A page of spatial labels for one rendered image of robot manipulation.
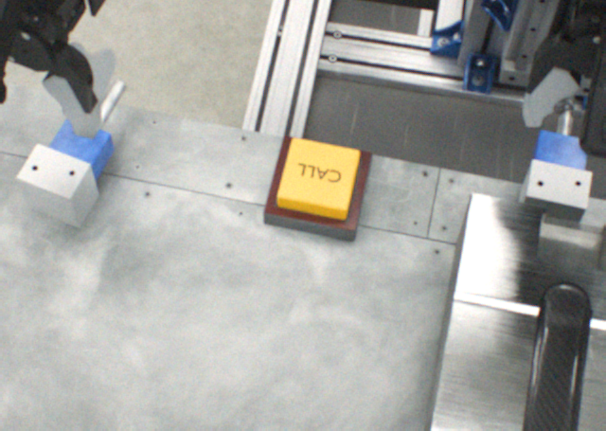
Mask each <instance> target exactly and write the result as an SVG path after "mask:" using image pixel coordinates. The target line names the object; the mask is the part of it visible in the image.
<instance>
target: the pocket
mask: <svg viewBox="0 0 606 431"><path fill-rule="evenodd" d="M537 258H539V259H544V260H552V261H556V262H561V263H566V264H571V265H575V266H579V267H584V268H588V269H593V270H598V271H602V272H606V224H605V225H604V226H603V228H602V227H597V226H592V225H588V224H580V223H575V222H570V221H565V220H561V219H556V218H551V217H546V216H545V214H544V213H543V220H542V227H541V235H540V241H539V247H538V255H537Z"/></svg>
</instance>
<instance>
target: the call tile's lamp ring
mask: <svg viewBox="0 0 606 431"><path fill-rule="evenodd" d="M293 138H294V137H293V136H288V135H284V139H283V142H282V146H281V150H280V154H279V158H278V160H277V164H276V170H275V173H274V177H273V181H272V185H271V188H270V191H269V195H268V199H267V203H266V206H265V209H264V213H268V214H273V215H277V216H282V217H286V218H291V219H295V220H299V221H304V222H309V223H314V224H322V225H327V226H331V227H336V228H340V229H345V230H349V231H355V228H356V224H357V220H358V216H359V211H360V207H361V203H362V200H363V191H364V186H365V179H366V175H367V170H368V167H369V162H370V158H371V153H369V152H363V151H360V152H361V158H363V163H362V167H361V170H360V174H359V179H358V183H357V188H356V191H355V196H354V200H353V204H352V208H351V211H350V216H349V220H348V222H344V221H339V220H334V219H330V218H326V217H321V216H316V215H311V214H307V213H302V212H297V211H293V210H289V209H284V208H280V207H274V205H275V202H276V196H277V192H278V188H279V184H280V181H281V177H282V173H283V171H284V167H285V163H286V160H287V156H288V152H289V149H290V145H291V144H292V140H293Z"/></svg>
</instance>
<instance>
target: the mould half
mask: <svg viewBox="0 0 606 431"><path fill-rule="evenodd" d="M546 209H547V207H542V206H533V205H528V204H523V203H518V202H513V201H509V200H505V199H500V198H495V197H490V196H485V195H480V194H475V193H472V194H471V198H470V203H469V205H468V208H467V212H466V215H465V218H464V221H463V224H462V227H461V230H460V233H459V236H458V239H457V242H456V246H455V252H454V261H453V267H452V273H451V277H450V283H449V288H448V294H447V299H446V305H445V310H444V315H443V320H442V326H441V331H440V337H439V342H438V348H437V357H436V368H435V374H434V379H433V384H432V389H431V395H430V400H429V405H428V411H427V417H426V422H425V426H424V431H522V427H523V420H524V414H525V407H526V394H527V388H528V381H529V374H530V368H531V361H532V354H533V349H534V341H535V333H536V326H537V318H538V313H539V308H540V301H541V299H543V297H544V293H545V290H546V289H547V288H548V287H549V286H550V285H552V284H554V283H557V282H571V283H574V284H576V285H578V286H579V287H580V288H582V289H583V290H584V292H585V294H586V295H587V296H588V297H589V300H590V303H591V310H593V314H592V320H591V324H590V331H589V338H588V346H587V353H586V355H587V361H586V370H585V377H584V385H583V392H582V400H581V408H580V415H579V430H578V431H606V272H602V271H598V270H593V269H588V268H584V267H579V266H575V265H571V264H566V263H561V262H556V261H552V260H544V259H539V258H537V255H538V247H539V241H540V235H541V227H542V220H543V213H544V214H546Z"/></svg>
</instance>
